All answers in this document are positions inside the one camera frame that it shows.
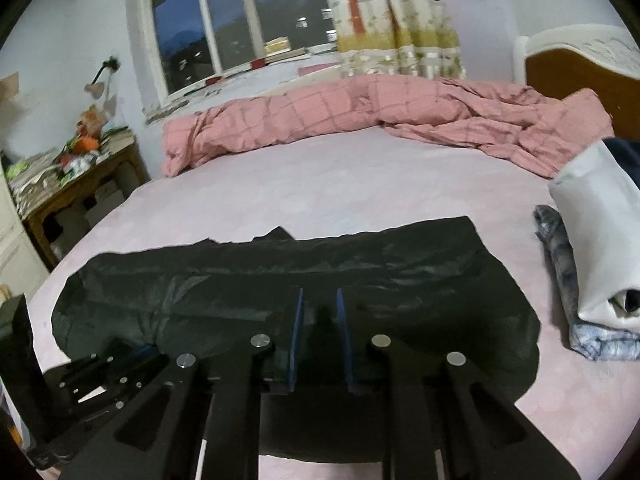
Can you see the white folded garment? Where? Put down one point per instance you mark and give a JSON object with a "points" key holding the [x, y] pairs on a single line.
{"points": [[595, 240]]}

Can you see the white and brown headboard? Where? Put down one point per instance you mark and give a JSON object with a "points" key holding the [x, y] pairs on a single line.
{"points": [[565, 70]]}

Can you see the yellow box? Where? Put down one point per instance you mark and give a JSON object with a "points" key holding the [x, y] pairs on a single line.
{"points": [[276, 46]]}

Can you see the bed with pink sheet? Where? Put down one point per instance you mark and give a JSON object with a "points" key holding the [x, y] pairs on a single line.
{"points": [[350, 190]]}

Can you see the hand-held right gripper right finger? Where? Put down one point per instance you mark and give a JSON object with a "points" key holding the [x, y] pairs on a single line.
{"points": [[345, 340]]}

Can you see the orange toy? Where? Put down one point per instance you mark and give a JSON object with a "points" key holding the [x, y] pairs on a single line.
{"points": [[85, 146]]}

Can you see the blue plaid folded garment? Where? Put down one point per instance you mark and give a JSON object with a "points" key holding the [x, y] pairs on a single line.
{"points": [[560, 260]]}

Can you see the floral curtain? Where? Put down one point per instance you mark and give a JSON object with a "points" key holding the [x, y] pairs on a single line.
{"points": [[400, 20]]}

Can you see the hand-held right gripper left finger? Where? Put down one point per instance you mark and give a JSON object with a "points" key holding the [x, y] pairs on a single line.
{"points": [[296, 340]]}

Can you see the wooden side table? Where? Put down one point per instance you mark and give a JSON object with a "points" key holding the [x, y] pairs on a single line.
{"points": [[120, 165]]}

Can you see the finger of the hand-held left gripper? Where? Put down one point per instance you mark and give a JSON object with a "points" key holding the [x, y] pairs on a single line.
{"points": [[115, 360], [125, 390]]}

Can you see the pile of papers and packets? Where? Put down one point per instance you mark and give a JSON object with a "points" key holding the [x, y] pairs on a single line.
{"points": [[40, 170]]}

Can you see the black jacket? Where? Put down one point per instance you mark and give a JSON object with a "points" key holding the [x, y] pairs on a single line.
{"points": [[400, 280]]}

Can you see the white cabinet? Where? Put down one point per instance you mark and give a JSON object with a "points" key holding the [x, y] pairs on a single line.
{"points": [[15, 260]]}

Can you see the dark navy folded garment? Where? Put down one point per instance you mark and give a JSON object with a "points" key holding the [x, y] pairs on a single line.
{"points": [[627, 157]]}

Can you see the window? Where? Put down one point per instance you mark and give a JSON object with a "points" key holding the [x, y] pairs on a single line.
{"points": [[235, 15]]}

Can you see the pink checked quilt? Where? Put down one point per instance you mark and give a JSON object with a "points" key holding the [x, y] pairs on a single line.
{"points": [[300, 115]]}

